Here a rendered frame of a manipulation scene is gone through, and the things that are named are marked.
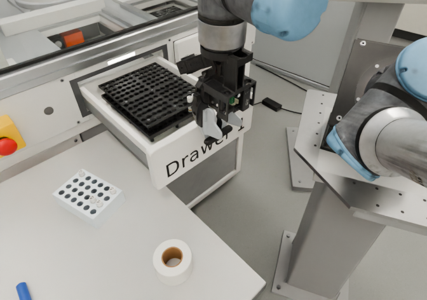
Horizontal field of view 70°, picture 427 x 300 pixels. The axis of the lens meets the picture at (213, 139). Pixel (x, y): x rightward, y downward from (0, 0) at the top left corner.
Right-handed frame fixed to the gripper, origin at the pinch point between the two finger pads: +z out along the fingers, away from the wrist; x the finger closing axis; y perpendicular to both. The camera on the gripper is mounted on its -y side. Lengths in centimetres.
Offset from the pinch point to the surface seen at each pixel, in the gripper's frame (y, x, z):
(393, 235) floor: 40, 81, 91
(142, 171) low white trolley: -12.9, -11.5, 14.6
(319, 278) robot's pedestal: 28, 30, 75
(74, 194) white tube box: -14.4, -27.1, 10.9
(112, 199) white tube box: -7.5, -21.8, 10.8
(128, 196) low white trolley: -8.9, -18.1, 14.6
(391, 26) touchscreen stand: -4, 105, 9
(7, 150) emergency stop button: -27.8, -33.1, 3.6
